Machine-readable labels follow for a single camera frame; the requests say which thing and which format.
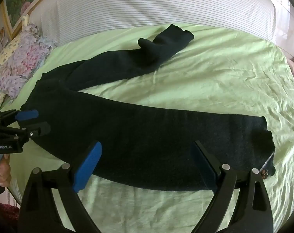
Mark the gold framed painting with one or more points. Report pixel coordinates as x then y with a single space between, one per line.
23 2

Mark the black pants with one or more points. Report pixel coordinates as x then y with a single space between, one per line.
149 138

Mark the green bed sheet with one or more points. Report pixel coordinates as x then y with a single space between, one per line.
210 77

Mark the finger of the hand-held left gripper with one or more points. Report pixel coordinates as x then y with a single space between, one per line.
28 115
38 129

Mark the person's left hand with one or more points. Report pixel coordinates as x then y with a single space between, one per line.
4 173

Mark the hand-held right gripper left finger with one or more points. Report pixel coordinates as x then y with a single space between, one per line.
88 167

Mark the pink floral pillow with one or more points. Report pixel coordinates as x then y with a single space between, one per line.
25 60

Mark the yellow floral pillow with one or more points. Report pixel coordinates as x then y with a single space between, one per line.
6 51

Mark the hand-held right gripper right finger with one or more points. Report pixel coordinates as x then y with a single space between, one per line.
205 168

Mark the white striped blanket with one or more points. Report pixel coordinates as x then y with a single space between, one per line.
149 4

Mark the red rug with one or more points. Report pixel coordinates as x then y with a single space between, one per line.
7 212

